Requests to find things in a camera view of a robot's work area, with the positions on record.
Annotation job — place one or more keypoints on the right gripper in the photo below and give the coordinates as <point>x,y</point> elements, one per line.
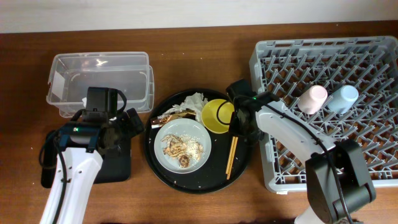
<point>234,129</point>

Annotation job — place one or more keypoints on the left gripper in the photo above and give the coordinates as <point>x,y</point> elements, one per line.
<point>130,129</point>

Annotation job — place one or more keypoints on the wooden chopstick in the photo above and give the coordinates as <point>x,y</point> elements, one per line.
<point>227,177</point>
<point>230,155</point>

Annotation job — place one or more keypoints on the pink cup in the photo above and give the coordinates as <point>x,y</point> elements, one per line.
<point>313,99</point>

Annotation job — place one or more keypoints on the blue cup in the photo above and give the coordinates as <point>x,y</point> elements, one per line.
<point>343,99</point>

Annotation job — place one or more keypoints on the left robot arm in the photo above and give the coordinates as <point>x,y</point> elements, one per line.
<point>93,147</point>

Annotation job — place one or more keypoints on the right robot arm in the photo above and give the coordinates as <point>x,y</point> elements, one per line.
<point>337,178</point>

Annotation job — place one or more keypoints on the grey dishwasher rack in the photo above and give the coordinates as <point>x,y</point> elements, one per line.
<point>287,68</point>

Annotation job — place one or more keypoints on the brown coffee sachet wrapper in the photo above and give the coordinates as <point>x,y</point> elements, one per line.
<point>161,120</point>

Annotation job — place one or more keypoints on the yellow bowl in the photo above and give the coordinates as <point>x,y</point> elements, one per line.
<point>216,115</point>

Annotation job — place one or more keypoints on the round black serving tray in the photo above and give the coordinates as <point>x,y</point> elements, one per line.
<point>211,176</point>

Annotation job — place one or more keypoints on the black rectangular tray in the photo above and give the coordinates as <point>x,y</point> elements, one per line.
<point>113,169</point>

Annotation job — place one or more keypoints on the grey plate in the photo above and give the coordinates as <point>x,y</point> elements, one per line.
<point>179,127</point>

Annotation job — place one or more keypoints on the crumpled white napkin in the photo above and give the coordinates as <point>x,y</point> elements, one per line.
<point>195,102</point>

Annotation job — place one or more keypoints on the food scraps on plate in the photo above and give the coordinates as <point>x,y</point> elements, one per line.
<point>185,148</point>

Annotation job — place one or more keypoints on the clear plastic bin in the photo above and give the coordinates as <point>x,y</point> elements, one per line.
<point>72,74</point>

